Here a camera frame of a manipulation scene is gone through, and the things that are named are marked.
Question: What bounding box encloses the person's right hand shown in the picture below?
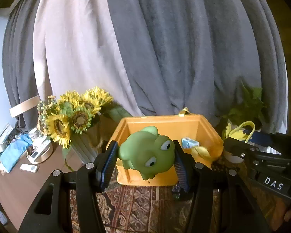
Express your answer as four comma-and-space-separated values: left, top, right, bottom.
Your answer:
272, 200, 291, 228

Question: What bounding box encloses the grey curtain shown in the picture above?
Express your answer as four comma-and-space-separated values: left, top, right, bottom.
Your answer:
2, 2, 47, 125
104, 0, 288, 133

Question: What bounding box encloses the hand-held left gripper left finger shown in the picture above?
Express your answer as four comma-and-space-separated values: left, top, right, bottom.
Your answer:
18, 140, 119, 233

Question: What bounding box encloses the blue cloth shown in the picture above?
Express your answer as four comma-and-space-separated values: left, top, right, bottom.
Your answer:
0, 134, 32, 174

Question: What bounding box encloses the green frog toy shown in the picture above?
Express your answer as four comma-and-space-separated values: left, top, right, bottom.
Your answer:
118, 125, 176, 181

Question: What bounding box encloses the black toy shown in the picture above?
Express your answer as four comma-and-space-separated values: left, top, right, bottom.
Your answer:
172, 184, 185, 201

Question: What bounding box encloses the green plant in white pot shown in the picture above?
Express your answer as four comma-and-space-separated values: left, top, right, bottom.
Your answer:
215, 81, 268, 163

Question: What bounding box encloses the grey ribbed vase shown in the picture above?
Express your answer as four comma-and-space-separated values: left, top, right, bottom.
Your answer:
70, 121, 105, 165

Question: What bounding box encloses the white remote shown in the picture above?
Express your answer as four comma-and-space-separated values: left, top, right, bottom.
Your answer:
20, 163, 39, 173

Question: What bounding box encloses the beige curtain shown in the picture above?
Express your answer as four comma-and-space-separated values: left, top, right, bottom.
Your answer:
32, 0, 146, 117

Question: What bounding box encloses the sunflower bouquet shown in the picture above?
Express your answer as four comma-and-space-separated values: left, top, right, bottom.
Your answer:
37, 86, 132, 149

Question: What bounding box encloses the blue tissue packet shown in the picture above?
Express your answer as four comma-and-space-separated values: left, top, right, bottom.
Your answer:
181, 137, 200, 149

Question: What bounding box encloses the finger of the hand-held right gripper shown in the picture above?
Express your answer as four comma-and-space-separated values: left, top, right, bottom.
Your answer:
223, 137, 260, 162
252, 131, 288, 154

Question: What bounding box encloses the patterned rug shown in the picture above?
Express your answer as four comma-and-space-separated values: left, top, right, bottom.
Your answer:
67, 160, 282, 233

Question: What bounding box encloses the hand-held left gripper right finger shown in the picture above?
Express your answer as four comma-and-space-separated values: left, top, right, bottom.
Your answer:
173, 139, 267, 233

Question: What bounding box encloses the orange plastic crate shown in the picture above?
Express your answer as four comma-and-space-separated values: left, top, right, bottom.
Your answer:
106, 107, 225, 188

